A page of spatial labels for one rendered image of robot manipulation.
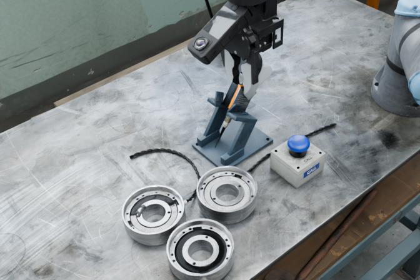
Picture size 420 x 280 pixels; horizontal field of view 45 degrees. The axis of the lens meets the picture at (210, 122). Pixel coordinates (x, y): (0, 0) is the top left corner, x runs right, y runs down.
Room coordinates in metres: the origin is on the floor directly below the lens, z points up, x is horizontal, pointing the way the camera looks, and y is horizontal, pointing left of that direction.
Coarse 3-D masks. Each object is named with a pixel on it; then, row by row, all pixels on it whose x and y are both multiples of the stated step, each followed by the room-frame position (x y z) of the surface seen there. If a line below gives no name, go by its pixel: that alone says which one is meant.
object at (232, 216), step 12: (216, 168) 0.63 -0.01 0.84; (228, 168) 0.63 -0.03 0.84; (240, 168) 0.62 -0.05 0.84; (204, 180) 0.61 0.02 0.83; (228, 180) 0.61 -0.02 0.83; (252, 180) 0.59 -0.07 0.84; (216, 192) 0.59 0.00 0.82; (228, 192) 0.60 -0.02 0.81; (240, 192) 0.58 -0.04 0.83; (252, 192) 0.57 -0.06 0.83; (204, 204) 0.55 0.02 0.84; (228, 204) 0.55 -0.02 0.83; (252, 204) 0.55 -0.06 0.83; (216, 216) 0.53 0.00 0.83; (228, 216) 0.53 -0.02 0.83; (240, 216) 0.53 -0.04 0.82
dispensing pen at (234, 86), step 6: (234, 84) 0.74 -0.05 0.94; (240, 84) 0.75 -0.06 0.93; (228, 90) 0.74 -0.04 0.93; (234, 90) 0.73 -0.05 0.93; (228, 96) 0.73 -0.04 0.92; (222, 102) 0.73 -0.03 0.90; (228, 102) 0.72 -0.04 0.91; (228, 120) 0.72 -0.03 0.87; (222, 132) 0.71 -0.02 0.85; (216, 144) 0.70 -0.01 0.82
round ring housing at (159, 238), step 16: (144, 192) 0.59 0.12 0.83; (160, 192) 0.59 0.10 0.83; (176, 192) 0.58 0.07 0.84; (128, 208) 0.56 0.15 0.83; (160, 208) 0.56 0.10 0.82; (128, 224) 0.53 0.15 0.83; (144, 224) 0.52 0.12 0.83; (160, 224) 0.52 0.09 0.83; (176, 224) 0.51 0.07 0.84; (144, 240) 0.50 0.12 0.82; (160, 240) 0.49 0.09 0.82
